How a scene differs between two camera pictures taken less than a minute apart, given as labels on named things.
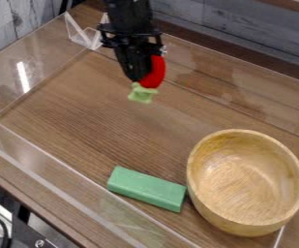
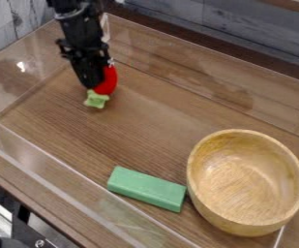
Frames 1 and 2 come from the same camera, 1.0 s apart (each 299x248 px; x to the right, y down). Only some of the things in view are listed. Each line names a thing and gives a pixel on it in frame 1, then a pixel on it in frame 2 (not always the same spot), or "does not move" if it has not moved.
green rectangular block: x=149 y=189 does not move
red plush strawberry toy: x=147 y=86 to x=98 y=95
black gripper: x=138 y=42 to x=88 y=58
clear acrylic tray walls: x=204 y=169 does not move
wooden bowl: x=245 y=182 does not move
